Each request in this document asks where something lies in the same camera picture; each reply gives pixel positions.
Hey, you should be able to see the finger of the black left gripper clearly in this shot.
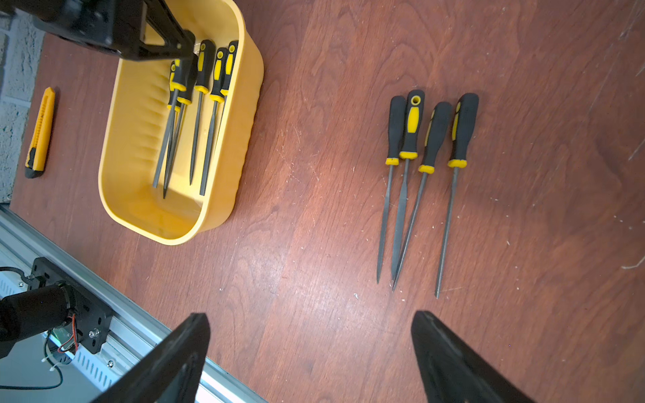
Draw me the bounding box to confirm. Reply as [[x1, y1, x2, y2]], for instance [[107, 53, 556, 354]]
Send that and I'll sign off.
[[143, 0, 195, 60]]

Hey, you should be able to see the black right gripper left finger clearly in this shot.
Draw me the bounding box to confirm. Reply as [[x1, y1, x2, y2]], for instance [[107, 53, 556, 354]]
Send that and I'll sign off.
[[94, 313, 210, 402]]

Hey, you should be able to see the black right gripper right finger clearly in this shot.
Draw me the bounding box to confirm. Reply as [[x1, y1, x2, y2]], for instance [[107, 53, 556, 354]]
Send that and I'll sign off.
[[411, 311, 532, 402]]

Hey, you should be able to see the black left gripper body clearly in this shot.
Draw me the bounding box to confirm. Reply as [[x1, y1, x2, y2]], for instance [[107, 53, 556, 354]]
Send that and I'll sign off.
[[1, 1, 149, 60]]

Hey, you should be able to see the black yellow file five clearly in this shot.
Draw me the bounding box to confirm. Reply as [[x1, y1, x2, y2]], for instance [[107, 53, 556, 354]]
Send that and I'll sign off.
[[200, 47, 228, 196]]

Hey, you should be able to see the yellow plastic tray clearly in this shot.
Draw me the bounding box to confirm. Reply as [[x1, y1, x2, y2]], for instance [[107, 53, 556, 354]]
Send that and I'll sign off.
[[98, 1, 264, 245]]

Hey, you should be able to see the black yellow file tool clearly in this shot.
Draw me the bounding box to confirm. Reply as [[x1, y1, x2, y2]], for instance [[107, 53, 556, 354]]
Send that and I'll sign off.
[[391, 89, 425, 278]]

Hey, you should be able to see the black yellow file ten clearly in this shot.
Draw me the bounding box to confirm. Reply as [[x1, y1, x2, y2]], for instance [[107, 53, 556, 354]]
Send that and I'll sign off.
[[434, 92, 480, 299]]

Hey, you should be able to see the black yellow file six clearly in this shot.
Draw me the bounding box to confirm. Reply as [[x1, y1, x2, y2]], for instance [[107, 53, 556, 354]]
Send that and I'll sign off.
[[217, 40, 239, 119]]

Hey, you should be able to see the black yellow file two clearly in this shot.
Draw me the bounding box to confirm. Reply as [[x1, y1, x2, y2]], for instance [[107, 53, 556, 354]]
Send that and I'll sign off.
[[163, 55, 198, 197]]

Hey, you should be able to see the black yellow file three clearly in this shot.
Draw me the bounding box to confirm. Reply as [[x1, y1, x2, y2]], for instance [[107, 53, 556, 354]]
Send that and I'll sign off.
[[189, 39, 216, 185]]

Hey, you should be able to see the black yellow file one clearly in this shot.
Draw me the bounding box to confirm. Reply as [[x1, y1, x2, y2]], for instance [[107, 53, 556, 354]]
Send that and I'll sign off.
[[153, 59, 191, 188]]

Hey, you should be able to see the yellow utility knife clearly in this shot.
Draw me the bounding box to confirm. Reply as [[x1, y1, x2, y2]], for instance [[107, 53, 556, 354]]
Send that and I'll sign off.
[[25, 87, 56, 179]]

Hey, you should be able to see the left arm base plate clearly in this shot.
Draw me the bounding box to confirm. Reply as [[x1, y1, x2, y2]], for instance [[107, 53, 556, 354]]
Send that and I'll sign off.
[[29, 257, 114, 354]]

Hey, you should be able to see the aluminium front rail frame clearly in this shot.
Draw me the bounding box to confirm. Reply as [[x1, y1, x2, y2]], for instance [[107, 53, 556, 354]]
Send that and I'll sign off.
[[1, 206, 260, 402]]

